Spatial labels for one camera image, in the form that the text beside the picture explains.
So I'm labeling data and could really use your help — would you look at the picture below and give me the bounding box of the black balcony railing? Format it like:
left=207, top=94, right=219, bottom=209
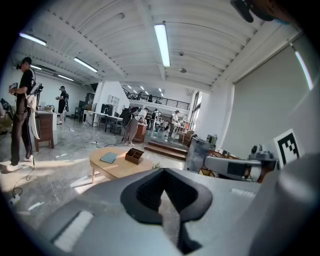
left=121, top=86, right=191, bottom=111

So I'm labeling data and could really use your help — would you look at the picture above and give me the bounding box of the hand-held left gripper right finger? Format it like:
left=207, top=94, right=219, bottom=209
left=163, top=167, right=262, bottom=256

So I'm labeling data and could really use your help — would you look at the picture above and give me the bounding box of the wooden floor platform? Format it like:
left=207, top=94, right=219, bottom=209
left=144, top=139, right=189, bottom=161

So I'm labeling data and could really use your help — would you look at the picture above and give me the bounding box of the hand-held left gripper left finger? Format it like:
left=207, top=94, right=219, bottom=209
left=34, top=167, right=181, bottom=256

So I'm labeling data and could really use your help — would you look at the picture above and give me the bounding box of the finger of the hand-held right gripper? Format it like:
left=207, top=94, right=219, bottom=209
left=204, top=155, right=263, bottom=181

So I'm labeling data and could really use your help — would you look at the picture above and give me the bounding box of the tall window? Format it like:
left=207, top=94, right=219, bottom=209
left=191, top=90, right=202, bottom=131

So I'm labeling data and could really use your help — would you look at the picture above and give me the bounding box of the black head-worn camera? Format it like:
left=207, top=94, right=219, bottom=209
left=229, top=0, right=255, bottom=24

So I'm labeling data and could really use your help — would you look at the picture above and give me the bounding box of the wooden coffee table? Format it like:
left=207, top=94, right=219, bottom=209
left=89, top=146, right=161, bottom=185

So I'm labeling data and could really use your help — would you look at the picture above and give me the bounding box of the blue-grey notebook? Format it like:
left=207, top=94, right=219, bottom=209
left=99, top=152, right=120, bottom=165

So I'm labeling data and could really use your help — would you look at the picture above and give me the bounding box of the grey roller blind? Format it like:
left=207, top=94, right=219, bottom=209
left=233, top=37, right=316, bottom=161

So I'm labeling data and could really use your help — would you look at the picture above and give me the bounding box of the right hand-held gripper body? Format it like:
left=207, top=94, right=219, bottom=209
left=248, top=128, right=306, bottom=171

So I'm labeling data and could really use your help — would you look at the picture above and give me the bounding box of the grey marble block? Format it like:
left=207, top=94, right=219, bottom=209
left=186, top=136, right=211, bottom=174

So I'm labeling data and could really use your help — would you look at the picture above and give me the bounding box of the dark wooden side table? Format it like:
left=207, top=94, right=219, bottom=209
left=33, top=110, right=56, bottom=153

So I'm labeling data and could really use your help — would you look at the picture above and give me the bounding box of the brown wooden organizer box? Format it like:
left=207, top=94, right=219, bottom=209
left=124, top=147, right=145, bottom=165

